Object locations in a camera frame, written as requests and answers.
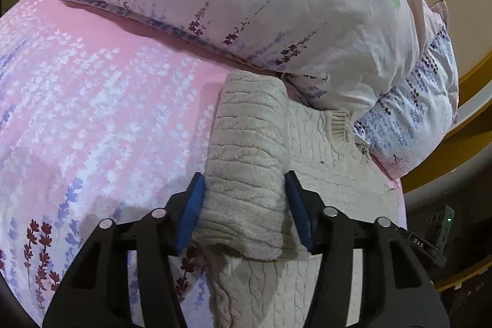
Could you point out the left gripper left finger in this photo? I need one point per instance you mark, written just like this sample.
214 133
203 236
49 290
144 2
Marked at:
94 292

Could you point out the white lavender print pillow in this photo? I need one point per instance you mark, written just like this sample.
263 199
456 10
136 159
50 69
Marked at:
406 124

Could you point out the wooden bed frame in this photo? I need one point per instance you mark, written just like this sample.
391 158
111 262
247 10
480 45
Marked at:
458 175

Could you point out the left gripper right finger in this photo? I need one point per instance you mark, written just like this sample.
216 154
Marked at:
396 288

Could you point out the beige cable knit sweater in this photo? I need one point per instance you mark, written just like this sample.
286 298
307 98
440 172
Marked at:
253 174

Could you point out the pink floral bed sheet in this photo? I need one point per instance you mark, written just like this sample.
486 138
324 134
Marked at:
105 117

